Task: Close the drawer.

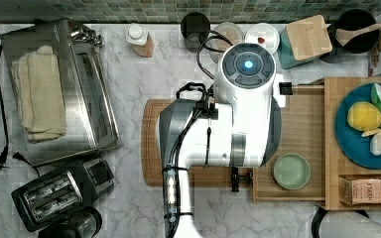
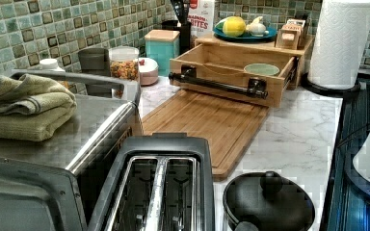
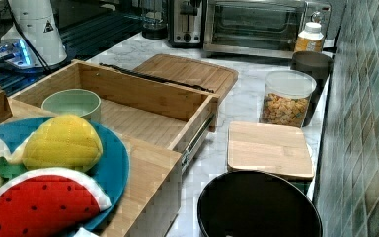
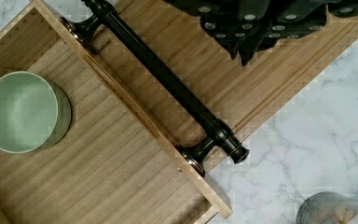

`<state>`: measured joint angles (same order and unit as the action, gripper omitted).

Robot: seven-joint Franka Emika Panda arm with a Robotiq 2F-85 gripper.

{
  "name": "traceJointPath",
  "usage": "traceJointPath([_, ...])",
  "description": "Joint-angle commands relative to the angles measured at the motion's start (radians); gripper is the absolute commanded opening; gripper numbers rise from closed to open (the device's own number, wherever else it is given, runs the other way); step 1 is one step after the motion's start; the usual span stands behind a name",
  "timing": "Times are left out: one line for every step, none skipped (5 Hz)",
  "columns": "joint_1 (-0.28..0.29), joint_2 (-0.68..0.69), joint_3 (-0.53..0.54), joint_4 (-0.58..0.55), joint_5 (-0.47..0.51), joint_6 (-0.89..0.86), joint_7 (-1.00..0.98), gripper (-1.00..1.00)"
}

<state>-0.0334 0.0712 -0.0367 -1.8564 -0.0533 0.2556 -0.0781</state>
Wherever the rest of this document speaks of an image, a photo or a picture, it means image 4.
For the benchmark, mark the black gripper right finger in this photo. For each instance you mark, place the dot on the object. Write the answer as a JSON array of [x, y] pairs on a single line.
[[271, 20]]

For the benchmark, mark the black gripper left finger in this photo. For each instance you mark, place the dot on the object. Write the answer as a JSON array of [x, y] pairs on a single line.
[[238, 26]]

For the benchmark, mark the black metal drawer handle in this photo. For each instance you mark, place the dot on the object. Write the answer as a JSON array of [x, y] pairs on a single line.
[[218, 134]]

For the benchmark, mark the wooden drawer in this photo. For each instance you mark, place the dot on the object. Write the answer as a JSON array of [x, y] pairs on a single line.
[[117, 164]]

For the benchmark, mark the grey round object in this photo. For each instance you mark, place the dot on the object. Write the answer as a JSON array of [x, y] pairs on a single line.
[[328, 208]]

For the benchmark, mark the green ceramic bowl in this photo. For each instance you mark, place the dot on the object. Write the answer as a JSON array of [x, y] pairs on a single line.
[[34, 113]]

